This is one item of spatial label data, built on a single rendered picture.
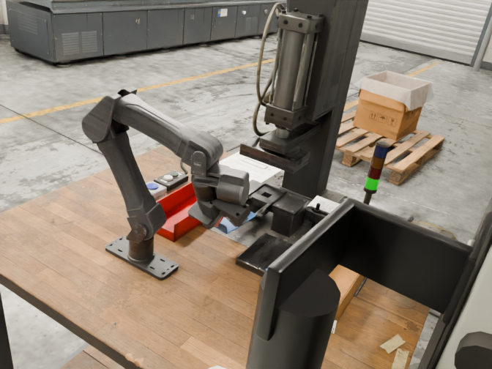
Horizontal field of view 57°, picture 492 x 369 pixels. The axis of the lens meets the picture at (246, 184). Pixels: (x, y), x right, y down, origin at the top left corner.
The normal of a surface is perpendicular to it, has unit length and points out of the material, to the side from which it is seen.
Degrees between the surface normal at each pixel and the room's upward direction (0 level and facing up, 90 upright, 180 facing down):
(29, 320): 0
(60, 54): 90
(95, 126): 90
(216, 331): 0
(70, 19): 90
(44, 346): 0
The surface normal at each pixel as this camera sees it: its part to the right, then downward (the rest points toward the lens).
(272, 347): -0.49, 0.36
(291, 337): -0.07, 0.46
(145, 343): 0.11, -0.88
